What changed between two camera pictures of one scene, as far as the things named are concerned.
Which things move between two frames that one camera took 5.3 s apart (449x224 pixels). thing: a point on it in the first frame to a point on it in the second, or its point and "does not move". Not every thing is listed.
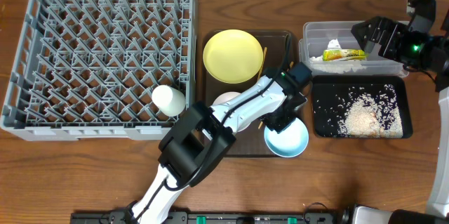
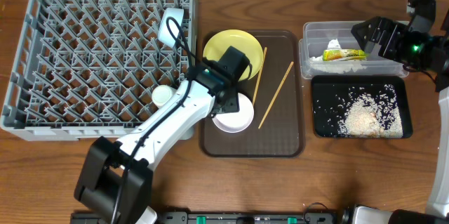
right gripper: x=395 y=31 does not move
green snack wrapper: x=331 y=55 does not move
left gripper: x=279 y=128 to x=233 y=104
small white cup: x=170 y=101 does not move
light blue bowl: x=290 y=142 to x=165 y=36
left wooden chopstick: x=263 y=62 does not move
